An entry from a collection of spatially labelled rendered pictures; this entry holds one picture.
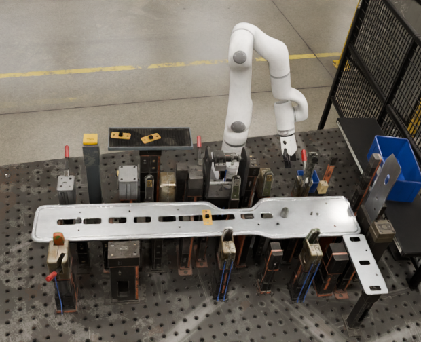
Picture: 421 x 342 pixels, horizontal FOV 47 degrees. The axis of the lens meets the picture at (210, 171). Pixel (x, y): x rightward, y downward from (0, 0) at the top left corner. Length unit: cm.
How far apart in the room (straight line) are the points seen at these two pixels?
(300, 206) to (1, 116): 279
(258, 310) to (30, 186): 131
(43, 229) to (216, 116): 248
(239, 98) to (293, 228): 64
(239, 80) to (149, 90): 233
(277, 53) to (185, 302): 114
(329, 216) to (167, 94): 255
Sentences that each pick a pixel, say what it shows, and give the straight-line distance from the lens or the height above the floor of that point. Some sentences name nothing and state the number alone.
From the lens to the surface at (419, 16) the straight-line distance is 435.
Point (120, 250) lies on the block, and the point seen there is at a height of 103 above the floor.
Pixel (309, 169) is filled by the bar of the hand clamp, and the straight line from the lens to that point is 221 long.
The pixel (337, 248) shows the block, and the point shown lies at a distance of 215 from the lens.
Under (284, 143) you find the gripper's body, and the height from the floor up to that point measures 107.
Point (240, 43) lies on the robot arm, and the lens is 208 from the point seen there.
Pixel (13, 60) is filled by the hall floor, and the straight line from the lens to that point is 496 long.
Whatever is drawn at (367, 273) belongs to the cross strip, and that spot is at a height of 100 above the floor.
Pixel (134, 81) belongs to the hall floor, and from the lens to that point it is 458.
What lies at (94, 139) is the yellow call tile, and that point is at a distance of 218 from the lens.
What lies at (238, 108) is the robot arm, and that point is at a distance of 228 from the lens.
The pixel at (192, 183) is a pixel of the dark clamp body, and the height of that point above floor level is 105.
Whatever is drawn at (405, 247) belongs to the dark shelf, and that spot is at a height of 103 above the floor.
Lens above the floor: 259
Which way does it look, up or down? 44 degrees down
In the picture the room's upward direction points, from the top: 8 degrees clockwise
